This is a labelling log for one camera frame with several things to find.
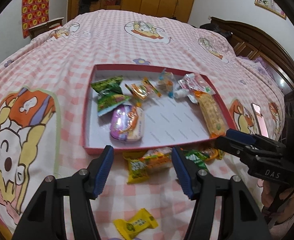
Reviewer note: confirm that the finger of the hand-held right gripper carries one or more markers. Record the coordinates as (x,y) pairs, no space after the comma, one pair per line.
(240,135)
(229,145)

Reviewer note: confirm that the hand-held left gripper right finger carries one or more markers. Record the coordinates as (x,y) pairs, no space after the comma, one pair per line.
(181,173)

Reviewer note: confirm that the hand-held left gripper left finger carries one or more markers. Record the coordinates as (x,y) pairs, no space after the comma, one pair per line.
(103,171)

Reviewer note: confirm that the small orange snack packet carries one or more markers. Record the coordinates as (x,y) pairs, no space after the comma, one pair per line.
(213,154)

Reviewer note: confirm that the green pea snack packet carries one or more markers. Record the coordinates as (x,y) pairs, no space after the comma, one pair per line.
(112,103)
(107,85)
(195,159)

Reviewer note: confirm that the orange yellow snack packet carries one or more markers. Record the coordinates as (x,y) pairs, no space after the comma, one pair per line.
(159,160)

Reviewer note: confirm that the yellow green snack packet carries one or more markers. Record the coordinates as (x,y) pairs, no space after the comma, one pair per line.
(136,168)

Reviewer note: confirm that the yellow corn snack bar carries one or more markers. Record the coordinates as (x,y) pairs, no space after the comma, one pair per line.
(210,112)

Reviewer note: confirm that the red cardboard box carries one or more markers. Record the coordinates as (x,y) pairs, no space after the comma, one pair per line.
(167,125)

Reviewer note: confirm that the purple candy tin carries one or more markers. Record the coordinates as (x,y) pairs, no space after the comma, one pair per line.
(128,124)

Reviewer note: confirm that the yellow candy packet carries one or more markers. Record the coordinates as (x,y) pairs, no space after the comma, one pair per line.
(135,223)

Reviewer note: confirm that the pink jelly pouch white cap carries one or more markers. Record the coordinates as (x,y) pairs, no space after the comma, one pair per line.
(195,83)

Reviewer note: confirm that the orange foil snack packet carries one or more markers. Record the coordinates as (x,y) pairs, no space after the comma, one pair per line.
(140,92)

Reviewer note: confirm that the clear rainbow candy packet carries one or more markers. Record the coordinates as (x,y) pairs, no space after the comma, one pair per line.
(165,81)

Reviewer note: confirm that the pink phone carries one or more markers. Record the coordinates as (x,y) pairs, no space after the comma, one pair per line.
(260,120)

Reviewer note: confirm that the purple pillow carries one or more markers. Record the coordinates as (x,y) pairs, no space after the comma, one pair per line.
(261,67)

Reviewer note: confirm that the wooden headboard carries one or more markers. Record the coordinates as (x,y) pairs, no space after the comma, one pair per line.
(266,42)

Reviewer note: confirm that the dark cloth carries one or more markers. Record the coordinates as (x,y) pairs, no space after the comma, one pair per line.
(214,29)

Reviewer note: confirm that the pink checked printed blanket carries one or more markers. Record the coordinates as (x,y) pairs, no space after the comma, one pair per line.
(99,42)

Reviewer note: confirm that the wooden stool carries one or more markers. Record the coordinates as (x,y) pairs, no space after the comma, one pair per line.
(47,26)

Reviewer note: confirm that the red fabric bundle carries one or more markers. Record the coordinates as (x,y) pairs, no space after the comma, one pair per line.
(110,3)

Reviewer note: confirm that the framed wall picture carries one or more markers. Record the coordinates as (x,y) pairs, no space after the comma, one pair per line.
(270,1)

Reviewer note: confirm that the red yellow wall poster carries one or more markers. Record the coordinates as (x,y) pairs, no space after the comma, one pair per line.
(35,12)

